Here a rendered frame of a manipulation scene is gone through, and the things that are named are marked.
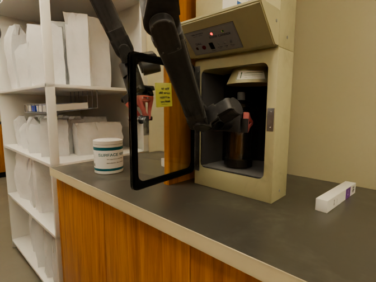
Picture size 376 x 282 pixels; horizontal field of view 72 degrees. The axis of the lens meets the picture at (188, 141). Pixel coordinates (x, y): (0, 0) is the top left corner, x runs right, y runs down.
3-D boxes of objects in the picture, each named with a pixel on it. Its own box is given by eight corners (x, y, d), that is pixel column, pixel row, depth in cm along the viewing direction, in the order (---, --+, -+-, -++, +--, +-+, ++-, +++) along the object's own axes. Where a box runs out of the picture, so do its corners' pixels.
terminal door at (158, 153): (194, 172, 99) (194, 64, 94) (132, 192, 75) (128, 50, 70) (192, 171, 99) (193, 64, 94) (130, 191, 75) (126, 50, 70)
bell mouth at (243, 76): (243, 87, 104) (243, 73, 103) (286, 85, 92) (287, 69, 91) (216, 84, 91) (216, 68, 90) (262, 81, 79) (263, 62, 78)
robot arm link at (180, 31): (133, -21, 42) (141, 26, 38) (166, -32, 42) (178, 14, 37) (185, 108, 81) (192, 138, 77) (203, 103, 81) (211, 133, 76)
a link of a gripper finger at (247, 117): (240, 113, 95) (226, 111, 88) (258, 113, 90) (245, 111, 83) (239, 131, 95) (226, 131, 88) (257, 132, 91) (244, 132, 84)
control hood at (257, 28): (194, 60, 95) (194, 31, 94) (279, 46, 73) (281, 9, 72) (172, 55, 87) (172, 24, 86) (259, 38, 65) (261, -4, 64)
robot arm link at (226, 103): (185, 104, 78) (190, 128, 75) (212, 83, 71) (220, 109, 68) (211, 113, 86) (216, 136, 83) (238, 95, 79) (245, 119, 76)
